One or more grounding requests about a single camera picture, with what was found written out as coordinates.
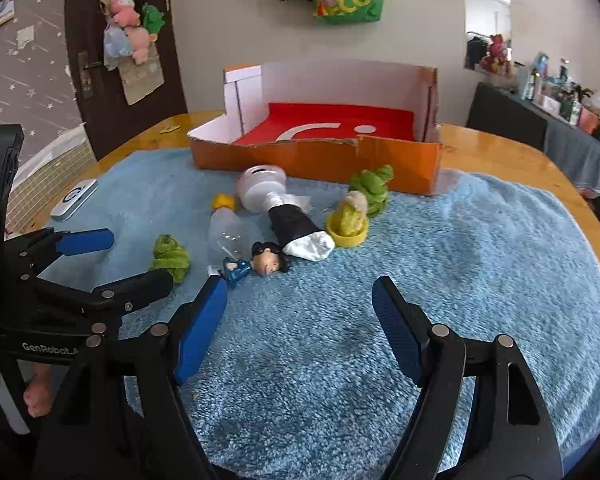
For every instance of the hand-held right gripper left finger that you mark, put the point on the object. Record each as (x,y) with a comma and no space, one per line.
(200,332)

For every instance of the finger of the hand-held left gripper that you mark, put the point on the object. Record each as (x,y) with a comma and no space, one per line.
(130,290)
(85,241)

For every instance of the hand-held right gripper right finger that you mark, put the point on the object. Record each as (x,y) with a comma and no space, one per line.
(397,335)

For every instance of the small green plush toy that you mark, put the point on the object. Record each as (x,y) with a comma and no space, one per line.
(172,257)

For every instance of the black haired doll figure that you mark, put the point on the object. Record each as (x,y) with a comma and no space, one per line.
(265,260)

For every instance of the clear plastic cup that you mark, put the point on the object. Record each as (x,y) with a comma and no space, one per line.
(230,235)

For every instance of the yellow plastic lid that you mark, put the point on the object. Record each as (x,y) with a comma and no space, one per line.
(347,241)

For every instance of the small yellow toy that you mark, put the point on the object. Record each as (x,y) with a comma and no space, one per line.
(223,202)

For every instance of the pale yellow plush toy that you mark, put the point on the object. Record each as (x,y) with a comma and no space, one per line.
(351,212)

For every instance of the black sleeved white paper roll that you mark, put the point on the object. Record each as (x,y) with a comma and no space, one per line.
(295,225)

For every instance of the large green plush toy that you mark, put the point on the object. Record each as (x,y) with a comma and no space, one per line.
(372,185)

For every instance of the orange cardboard box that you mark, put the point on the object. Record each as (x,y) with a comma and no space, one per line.
(330,160)

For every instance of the person's left hand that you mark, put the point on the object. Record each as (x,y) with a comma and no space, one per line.
(37,400)

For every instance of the white flat device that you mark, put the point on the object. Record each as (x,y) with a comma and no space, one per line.
(72,200)

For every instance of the blue fluffy mat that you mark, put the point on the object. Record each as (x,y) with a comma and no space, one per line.
(305,360)

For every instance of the dark brown door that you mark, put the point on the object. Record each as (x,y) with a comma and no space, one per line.
(130,125)

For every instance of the small beige tag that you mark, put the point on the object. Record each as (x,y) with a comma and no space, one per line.
(168,129)

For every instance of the beige paper sheet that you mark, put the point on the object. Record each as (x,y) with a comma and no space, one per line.
(140,82)

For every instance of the pink plush toy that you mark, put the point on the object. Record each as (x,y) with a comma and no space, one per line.
(122,12)
(140,42)

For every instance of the green plush toy on door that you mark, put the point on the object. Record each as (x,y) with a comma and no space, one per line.
(152,17)

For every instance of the dark grey cloth covered cabinet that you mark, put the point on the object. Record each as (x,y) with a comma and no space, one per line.
(530,120)

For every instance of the row of bottles and boxes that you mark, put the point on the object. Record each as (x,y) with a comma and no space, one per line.
(560,90)

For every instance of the dark hanging clothes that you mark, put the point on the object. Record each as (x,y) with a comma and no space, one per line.
(475,50)

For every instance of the red plush toy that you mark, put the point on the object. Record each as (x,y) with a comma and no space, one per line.
(495,52)

